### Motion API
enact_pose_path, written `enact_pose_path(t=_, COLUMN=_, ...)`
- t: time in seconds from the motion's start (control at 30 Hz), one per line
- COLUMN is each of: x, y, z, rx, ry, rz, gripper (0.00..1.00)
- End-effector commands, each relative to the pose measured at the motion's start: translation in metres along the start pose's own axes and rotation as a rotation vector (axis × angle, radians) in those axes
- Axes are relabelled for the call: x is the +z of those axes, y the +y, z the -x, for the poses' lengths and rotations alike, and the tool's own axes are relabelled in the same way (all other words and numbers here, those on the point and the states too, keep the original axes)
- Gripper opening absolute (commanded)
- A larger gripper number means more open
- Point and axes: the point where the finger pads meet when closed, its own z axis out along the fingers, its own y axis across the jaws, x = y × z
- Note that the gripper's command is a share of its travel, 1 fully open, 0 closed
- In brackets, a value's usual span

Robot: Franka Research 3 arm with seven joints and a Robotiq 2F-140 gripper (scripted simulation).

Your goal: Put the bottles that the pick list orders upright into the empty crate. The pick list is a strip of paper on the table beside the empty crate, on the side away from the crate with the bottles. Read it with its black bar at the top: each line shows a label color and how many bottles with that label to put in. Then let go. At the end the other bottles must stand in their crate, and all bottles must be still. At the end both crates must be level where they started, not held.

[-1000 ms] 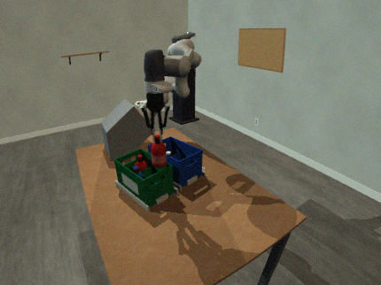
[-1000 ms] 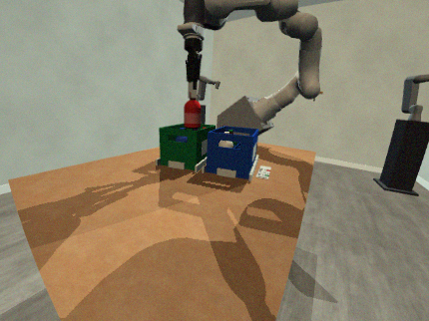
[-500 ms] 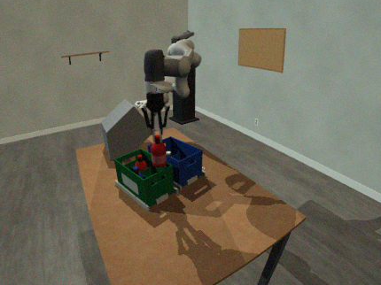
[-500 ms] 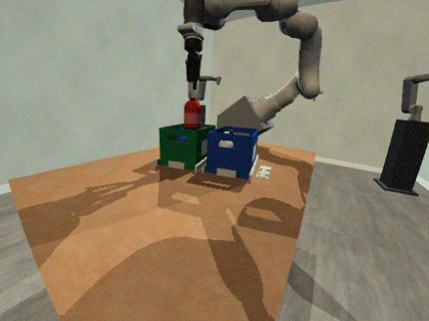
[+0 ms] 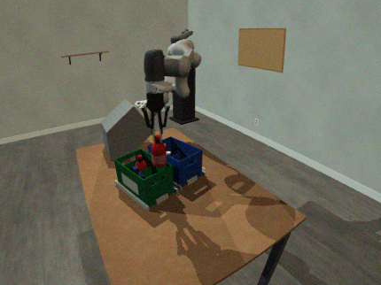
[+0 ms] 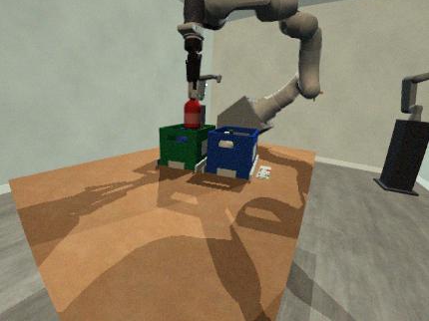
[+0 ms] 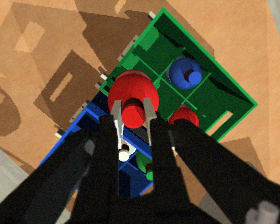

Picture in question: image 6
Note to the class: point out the green crate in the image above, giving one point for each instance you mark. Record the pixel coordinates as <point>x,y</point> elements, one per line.
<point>191,152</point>

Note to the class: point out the blue bottle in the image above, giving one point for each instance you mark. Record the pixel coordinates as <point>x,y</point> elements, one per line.
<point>181,139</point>

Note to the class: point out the beige paper pick list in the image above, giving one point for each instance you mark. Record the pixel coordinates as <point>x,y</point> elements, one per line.
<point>263,172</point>

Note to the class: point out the blue crate with dividers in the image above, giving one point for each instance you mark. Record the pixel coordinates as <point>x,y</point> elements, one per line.
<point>238,158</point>

